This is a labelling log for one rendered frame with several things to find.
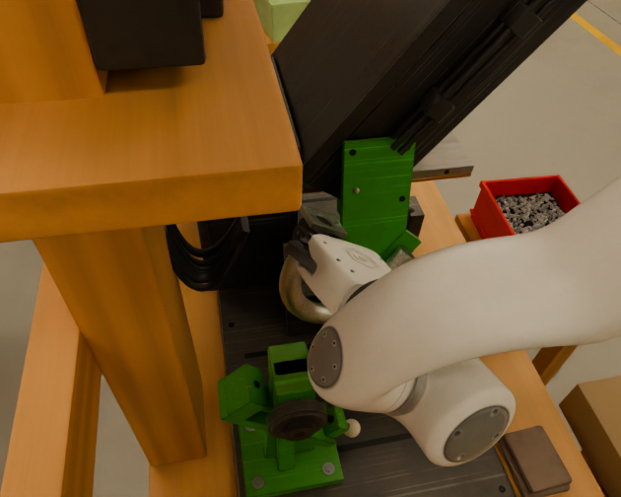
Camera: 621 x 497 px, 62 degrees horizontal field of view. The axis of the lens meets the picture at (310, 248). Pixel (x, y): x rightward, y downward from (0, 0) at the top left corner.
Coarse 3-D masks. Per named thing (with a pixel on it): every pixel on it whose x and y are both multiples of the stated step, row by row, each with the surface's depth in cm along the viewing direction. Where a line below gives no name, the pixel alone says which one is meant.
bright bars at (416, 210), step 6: (414, 198) 109; (414, 204) 108; (408, 210) 105; (414, 210) 106; (420, 210) 107; (408, 216) 107; (414, 216) 105; (420, 216) 106; (408, 222) 107; (414, 222) 107; (420, 222) 107; (408, 228) 108; (414, 228) 108; (420, 228) 109; (414, 234) 110
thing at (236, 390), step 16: (240, 368) 66; (256, 368) 67; (224, 384) 66; (240, 384) 64; (256, 384) 65; (224, 400) 65; (240, 400) 63; (256, 400) 63; (224, 416) 64; (240, 416) 64; (256, 416) 67; (336, 416) 77; (320, 432) 76; (336, 432) 76
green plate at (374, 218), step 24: (360, 144) 77; (384, 144) 78; (360, 168) 80; (384, 168) 81; (408, 168) 81; (360, 192) 82; (384, 192) 83; (408, 192) 84; (360, 216) 84; (384, 216) 85; (360, 240) 87; (384, 240) 88
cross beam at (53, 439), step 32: (64, 320) 54; (32, 352) 51; (64, 352) 51; (32, 384) 49; (64, 384) 49; (96, 384) 57; (32, 416) 47; (64, 416) 47; (96, 416) 55; (32, 448) 45; (64, 448) 45; (32, 480) 43; (64, 480) 44
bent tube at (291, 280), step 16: (304, 208) 64; (320, 224) 62; (336, 224) 66; (288, 256) 66; (288, 272) 66; (288, 288) 67; (288, 304) 69; (304, 304) 70; (320, 304) 74; (320, 320) 73
